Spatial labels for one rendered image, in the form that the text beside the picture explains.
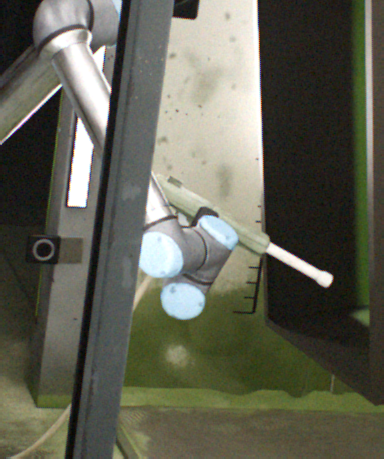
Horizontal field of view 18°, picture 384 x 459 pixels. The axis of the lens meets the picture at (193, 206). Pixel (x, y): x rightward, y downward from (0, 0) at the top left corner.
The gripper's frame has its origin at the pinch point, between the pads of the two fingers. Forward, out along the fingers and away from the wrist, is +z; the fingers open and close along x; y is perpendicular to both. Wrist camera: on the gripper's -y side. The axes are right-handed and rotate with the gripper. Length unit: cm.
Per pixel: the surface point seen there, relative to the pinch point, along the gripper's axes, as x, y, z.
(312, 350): 48, 22, 10
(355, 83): 31, -31, 59
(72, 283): -3, 70, 69
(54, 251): -13, 62, 68
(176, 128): 2, 17, 90
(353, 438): 95, 66, 55
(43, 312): -6, 85, 71
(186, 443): 44, 80, 35
